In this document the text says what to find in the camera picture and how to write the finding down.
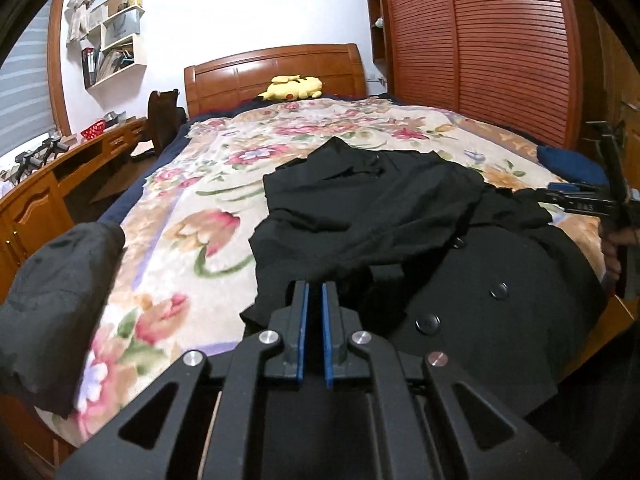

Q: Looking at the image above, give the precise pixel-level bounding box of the blue pillow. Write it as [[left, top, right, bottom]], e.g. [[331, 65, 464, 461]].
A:
[[537, 145, 606, 183]]

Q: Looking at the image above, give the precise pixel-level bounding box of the row of books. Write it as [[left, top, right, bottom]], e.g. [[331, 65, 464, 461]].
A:
[[82, 47, 136, 86]]

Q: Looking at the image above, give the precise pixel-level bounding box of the person's right hand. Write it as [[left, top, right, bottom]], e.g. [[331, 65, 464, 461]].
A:
[[602, 226, 640, 286]]

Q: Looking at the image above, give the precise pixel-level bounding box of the wooden louvered wardrobe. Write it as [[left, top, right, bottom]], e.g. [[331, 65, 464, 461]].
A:
[[362, 0, 640, 171]]

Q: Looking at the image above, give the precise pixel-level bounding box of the floral blanket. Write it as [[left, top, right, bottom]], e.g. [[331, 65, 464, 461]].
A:
[[75, 96, 606, 448]]

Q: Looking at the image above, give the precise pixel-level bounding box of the wooden window frame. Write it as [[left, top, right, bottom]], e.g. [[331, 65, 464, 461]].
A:
[[47, 0, 73, 136]]

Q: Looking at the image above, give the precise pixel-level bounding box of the yellow plush toy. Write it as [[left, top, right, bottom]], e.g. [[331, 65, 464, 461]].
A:
[[257, 74, 323, 103]]

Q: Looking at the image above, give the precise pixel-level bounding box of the dark grey cloth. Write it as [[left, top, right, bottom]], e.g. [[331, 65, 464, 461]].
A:
[[0, 222, 126, 418]]

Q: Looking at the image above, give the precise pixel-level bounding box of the cardboard box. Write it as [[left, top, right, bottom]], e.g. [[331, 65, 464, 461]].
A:
[[95, 0, 132, 21]]

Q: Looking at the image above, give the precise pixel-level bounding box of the grey window blind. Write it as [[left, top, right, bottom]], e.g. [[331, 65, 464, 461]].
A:
[[0, 0, 56, 158]]

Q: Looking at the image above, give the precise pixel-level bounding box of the wooden desk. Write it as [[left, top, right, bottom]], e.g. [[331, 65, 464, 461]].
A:
[[0, 117, 148, 281]]

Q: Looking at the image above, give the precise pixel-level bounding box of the black buttoned coat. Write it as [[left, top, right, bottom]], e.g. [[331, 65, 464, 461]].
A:
[[240, 136, 608, 421]]

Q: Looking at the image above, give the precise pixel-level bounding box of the tied beige curtain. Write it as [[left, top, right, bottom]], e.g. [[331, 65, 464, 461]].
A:
[[66, 0, 108, 43]]

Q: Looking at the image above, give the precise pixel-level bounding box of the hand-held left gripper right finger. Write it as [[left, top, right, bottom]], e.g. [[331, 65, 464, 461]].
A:
[[322, 280, 581, 480]]

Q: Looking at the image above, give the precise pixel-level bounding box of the dark office chair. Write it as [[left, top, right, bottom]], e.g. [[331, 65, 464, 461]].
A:
[[131, 89, 188, 161]]

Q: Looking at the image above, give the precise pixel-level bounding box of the white paper bag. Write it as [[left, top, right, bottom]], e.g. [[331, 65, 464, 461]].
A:
[[102, 10, 141, 48]]

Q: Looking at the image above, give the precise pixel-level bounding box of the white wall shelf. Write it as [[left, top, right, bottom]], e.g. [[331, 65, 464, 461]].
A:
[[80, 0, 148, 90]]

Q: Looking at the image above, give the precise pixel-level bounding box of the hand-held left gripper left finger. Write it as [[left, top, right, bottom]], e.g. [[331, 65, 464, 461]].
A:
[[55, 280, 313, 480]]

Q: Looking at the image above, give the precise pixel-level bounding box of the wooden headboard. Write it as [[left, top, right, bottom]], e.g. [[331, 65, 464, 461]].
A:
[[183, 43, 368, 121]]

